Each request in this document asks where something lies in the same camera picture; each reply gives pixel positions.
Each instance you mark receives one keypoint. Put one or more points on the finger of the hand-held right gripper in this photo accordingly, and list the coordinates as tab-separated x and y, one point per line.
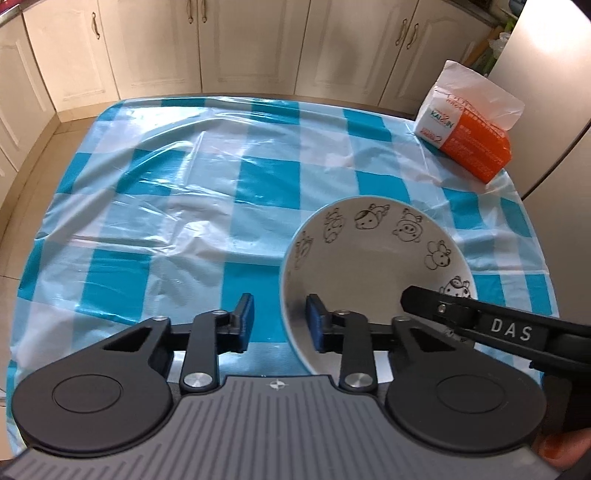
466	314

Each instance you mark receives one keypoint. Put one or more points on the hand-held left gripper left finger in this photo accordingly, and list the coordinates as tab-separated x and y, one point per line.
247	324

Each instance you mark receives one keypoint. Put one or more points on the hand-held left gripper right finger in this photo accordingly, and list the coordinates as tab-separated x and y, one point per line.
316	328

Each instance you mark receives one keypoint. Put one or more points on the cartoon print ceramic bowl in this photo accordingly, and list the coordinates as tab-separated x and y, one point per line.
369	277

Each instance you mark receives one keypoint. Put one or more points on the person's right hand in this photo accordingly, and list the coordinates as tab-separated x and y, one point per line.
565	450

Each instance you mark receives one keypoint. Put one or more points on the blue checked plastic tablecloth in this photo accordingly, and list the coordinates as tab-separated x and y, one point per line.
175	207

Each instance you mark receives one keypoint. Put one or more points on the orange white tissue packet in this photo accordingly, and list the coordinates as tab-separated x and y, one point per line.
466	134

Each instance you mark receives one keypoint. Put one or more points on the silver refrigerator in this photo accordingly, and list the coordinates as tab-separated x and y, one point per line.
549	69

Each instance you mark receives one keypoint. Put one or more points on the long wooden stick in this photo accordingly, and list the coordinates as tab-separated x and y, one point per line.
480	48

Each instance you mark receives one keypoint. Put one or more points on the plastic bags of vegetables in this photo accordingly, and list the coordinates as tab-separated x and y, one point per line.
501	44

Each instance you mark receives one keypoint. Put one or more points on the white kitchen cabinet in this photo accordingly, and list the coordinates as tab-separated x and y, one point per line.
231	46

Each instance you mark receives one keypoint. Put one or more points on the grey kitchen countertop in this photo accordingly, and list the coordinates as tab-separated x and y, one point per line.
10	14

